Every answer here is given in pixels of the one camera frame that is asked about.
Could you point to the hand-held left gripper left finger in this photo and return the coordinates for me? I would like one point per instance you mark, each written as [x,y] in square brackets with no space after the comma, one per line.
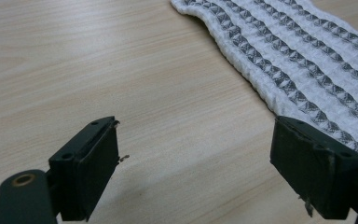
[87,174]

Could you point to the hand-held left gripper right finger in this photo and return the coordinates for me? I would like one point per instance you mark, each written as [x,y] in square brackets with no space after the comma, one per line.
[313,174]

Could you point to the white grey striped towel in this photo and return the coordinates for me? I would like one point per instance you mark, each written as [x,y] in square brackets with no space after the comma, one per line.
[295,53]

